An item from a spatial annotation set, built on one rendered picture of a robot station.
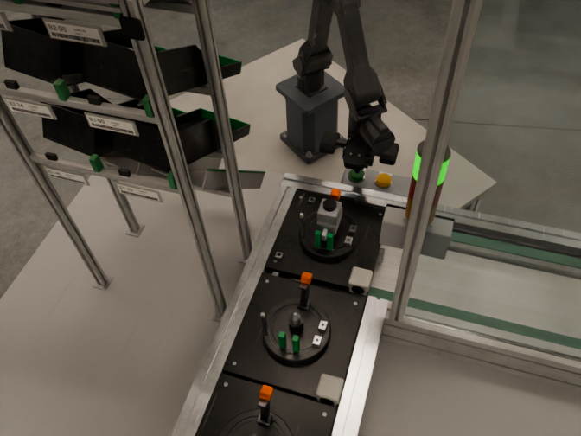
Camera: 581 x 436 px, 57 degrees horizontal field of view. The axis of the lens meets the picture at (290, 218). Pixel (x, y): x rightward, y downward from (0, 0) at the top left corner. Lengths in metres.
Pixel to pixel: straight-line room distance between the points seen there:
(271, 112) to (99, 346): 0.88
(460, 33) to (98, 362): 1.02
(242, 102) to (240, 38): 1.91
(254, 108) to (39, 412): 1.05
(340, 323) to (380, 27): 2.82
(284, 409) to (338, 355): 0.15
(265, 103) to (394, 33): 2.02
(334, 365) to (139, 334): 0.47
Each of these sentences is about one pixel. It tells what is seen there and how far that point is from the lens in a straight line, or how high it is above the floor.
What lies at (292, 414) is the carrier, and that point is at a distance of 1.08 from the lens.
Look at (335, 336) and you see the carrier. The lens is 1.14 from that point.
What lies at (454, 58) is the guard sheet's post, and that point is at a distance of 0.70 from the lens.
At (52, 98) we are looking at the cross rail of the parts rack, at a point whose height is 1.47.
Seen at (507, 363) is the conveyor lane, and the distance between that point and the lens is 1.25.
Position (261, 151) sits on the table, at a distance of 1.63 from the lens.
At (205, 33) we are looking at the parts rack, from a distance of 0.92.
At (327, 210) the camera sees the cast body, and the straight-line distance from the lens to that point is 1.17.
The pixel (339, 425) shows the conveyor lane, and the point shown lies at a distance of 1.08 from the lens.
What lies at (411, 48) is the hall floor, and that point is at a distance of 3.58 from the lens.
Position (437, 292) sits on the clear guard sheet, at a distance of 1.08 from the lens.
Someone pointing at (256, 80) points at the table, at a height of 0.86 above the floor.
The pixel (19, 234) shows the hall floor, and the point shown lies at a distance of 2.87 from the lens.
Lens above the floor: 1.99
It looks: 51 degrees down
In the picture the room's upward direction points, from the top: 4 degrees counter-clockwise
